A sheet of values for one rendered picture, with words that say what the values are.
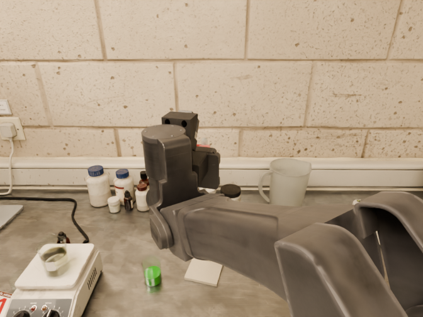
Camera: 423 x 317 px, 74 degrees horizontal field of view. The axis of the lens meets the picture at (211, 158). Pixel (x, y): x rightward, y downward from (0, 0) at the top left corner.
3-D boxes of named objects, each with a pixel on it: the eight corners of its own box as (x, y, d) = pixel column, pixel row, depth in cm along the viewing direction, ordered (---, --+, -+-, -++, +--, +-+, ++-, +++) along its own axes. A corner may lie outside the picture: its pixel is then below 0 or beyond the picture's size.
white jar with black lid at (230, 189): (228, 216, 89) (229, 197, 86) (215, 205, 94) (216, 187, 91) (244, 208, 93) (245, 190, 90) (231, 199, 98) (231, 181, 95)
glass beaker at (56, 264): (75, 273, 58) (67, 243, 54) (46, 286, 55) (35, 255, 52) (70, 256, 62) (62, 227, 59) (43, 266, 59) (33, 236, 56)
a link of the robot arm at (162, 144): (121, 130, 36) (154, 165, 27) (182, 119, 40) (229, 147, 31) (131, 205, 41) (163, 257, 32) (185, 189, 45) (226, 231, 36)
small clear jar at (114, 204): (112, 215, 90) (110, 204, 88) (107, 210, 92) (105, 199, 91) (123, 210, 92) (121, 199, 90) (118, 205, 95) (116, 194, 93)
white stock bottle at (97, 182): (115, 202, 96) (109, 168, 91) (94, 209, 92) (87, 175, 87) (108, 194, 101) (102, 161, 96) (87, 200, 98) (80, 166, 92)
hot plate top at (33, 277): (73, 289, 55) (73, 285, 55) (12, 289, 55) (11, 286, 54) (96, 246, 66) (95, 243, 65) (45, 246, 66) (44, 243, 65)
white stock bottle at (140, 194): (145, 213, 91) (143, 190, 87) (134, 209, 93) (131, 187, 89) (154, 205, 95) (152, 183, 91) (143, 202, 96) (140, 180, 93)
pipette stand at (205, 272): (216, 287, 65) (217, 243, 59) (184, 279, 67) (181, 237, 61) (224, 261, 72) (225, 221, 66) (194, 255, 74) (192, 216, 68)
